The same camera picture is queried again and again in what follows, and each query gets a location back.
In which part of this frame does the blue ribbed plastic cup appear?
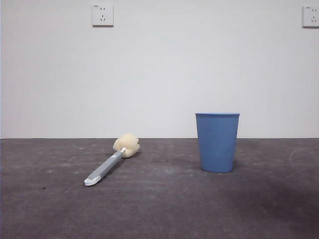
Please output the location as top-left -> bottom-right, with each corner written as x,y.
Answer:
194,113 -> 241,174

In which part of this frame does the grey-handled sponge cup brush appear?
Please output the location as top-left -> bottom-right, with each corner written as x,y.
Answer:
84,133 -> 141,187

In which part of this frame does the white wall socket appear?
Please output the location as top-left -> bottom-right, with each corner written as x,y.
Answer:
92,4 -> 115,27
302,5 -> 319,28

